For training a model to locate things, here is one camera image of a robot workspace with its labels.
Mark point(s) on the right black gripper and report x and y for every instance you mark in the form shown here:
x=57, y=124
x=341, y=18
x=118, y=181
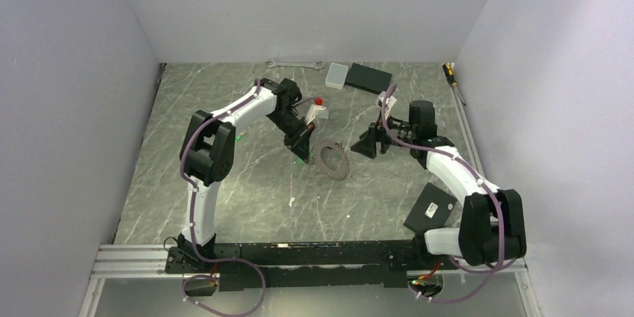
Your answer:
x=375, y=133

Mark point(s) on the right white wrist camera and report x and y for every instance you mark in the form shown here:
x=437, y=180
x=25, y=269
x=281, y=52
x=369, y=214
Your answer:
x=386, y=103

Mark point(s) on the aluminium extrusion rail frame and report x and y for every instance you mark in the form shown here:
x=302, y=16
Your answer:
x=147, y=261

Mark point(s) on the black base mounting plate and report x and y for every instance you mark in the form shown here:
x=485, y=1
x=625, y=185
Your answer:
x=239, y=266

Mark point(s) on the yellow black screwdriver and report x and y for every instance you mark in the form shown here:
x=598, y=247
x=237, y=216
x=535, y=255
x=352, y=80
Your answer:
x=452, y=82

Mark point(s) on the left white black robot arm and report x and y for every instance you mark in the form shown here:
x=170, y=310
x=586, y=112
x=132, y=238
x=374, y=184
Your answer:
x=207, y=153

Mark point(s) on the translucent white plastic box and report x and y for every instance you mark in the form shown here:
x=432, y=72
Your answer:
x=336, y=76

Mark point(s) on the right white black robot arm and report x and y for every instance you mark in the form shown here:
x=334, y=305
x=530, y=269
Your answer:
x=474, y=220

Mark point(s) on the silver open-end wrench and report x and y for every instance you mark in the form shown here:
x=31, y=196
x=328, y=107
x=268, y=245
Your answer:
x=315, y=65

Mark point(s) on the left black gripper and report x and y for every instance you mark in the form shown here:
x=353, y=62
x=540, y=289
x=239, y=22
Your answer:
x=300, y=146

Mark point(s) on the black flat rectangular box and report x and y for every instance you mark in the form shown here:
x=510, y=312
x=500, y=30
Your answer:
x=368, y=79

